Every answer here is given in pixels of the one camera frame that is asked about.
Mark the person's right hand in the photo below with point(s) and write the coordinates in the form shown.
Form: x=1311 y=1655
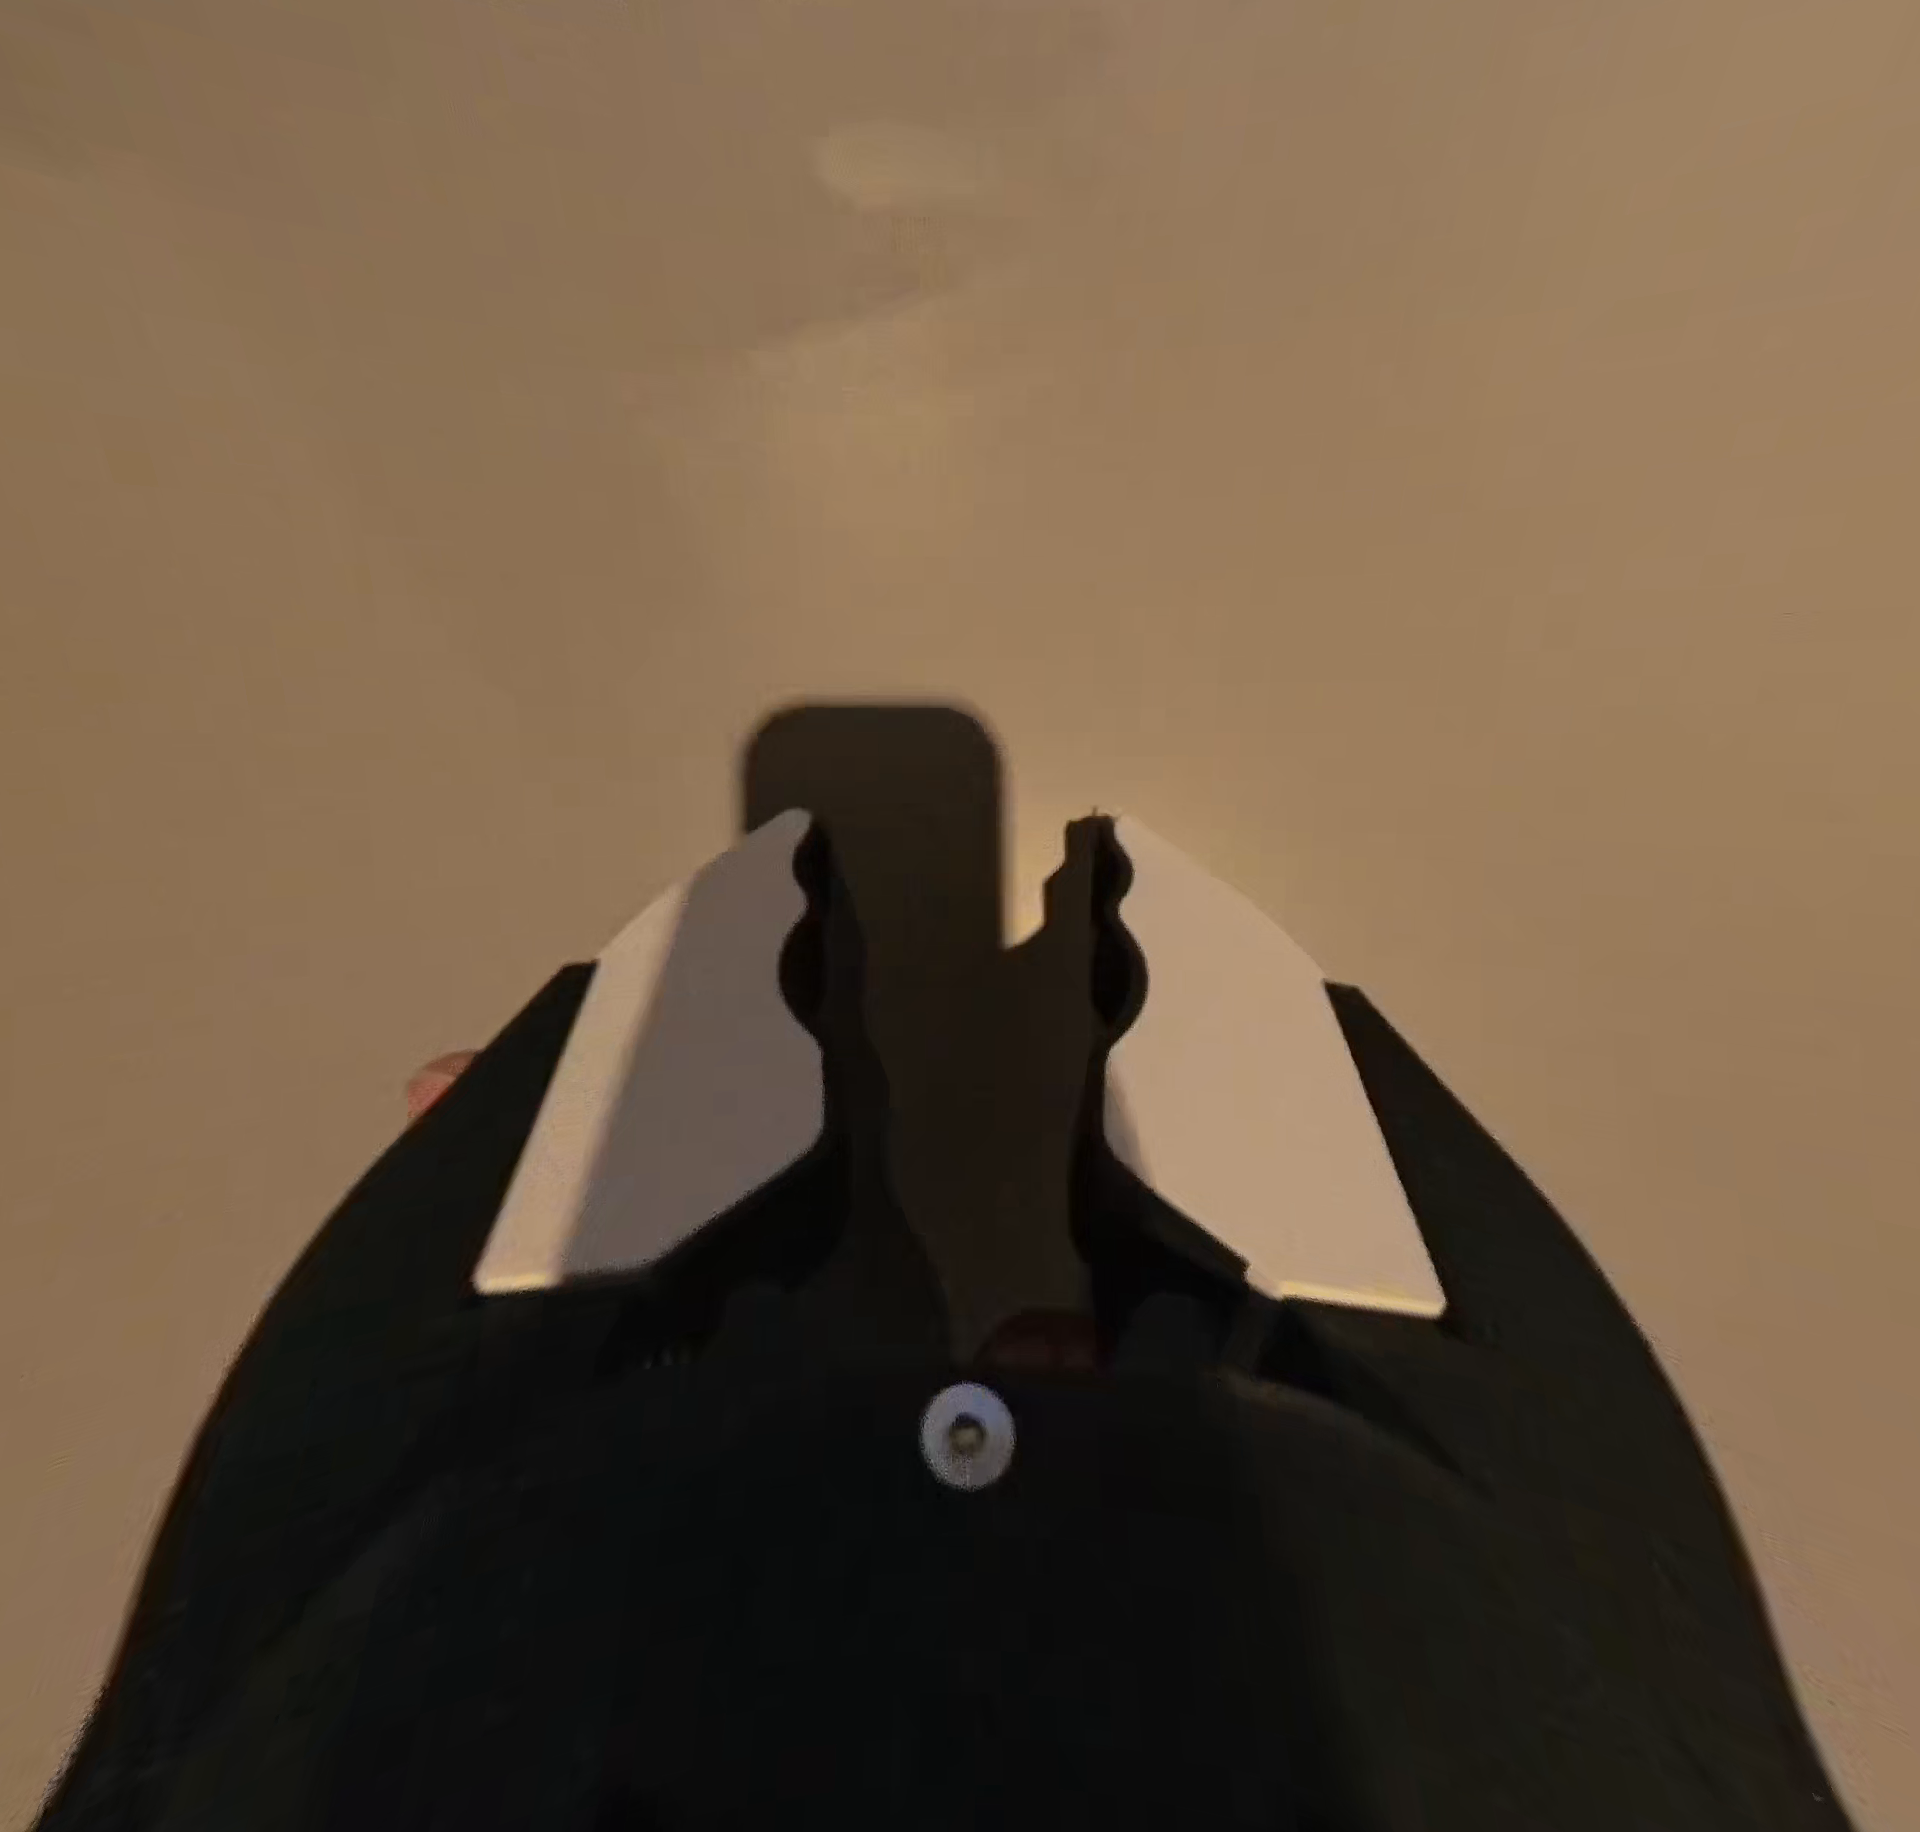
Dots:
x=440 y=1084

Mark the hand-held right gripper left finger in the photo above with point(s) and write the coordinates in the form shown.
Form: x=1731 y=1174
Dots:
x=661 y=1097

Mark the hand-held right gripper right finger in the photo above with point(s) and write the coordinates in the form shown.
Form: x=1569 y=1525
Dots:
x=1276 y=1097

